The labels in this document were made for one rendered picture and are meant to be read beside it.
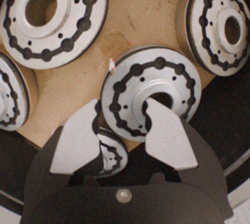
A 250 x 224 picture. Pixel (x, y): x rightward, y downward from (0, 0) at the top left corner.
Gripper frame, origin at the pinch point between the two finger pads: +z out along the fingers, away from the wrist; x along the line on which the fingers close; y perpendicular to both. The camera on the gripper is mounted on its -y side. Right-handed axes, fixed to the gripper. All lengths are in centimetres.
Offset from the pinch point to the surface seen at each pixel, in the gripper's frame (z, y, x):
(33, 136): 1.5, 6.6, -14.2
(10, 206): -8, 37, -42
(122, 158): -0.9, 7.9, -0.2
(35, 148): 0.8, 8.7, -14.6
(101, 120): 1.3, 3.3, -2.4
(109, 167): -1.0, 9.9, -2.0
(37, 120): 1.6, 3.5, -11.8
